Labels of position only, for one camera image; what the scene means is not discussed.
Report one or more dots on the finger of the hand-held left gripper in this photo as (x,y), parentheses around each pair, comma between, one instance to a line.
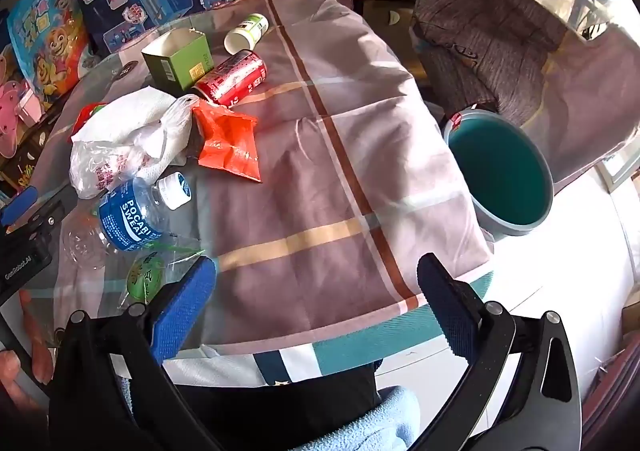
(17,205)

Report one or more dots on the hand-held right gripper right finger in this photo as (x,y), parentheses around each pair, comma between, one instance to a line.
(450,306)

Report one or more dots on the white paper towel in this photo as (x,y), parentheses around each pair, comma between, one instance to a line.
(125,116)

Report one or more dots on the dark red cloth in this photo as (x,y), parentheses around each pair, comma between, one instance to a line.
(610,391)

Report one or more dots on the cardboard box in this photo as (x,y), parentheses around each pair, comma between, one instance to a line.
(385,31)

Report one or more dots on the grey-brown striped blanket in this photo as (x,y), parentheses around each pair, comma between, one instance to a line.
(475,31)

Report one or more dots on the white paper cup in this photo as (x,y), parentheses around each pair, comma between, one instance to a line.
(245,33)

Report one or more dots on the small red wrapper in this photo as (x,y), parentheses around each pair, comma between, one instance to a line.
(87,113)

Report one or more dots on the red drink can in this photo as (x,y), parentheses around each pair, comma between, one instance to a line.
(230,78)

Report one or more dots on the plaid blanket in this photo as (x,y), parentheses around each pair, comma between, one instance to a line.
(300,181)

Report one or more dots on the blue label plastic bottle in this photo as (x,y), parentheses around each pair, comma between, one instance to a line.
(130,218)

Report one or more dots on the clear green wrapper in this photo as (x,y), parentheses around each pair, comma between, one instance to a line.
(142,276)

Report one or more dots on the teal plastic bin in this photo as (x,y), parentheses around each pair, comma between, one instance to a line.
(500,171)

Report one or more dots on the clear plastic bag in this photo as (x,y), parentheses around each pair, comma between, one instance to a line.
(100,173)

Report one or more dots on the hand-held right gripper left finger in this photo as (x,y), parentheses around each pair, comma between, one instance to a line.
(185,306)

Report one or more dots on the person's left hand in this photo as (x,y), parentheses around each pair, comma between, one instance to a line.
(41,351)

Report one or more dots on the orange snack wrapper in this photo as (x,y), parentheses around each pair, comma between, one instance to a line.
(230,141)

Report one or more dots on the green snack packets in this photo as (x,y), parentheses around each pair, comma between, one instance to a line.
(175,66)

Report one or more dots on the pink plastic toy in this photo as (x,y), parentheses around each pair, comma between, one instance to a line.
(12,116)

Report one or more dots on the cartoon print bag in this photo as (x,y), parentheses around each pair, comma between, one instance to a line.
(45,41)

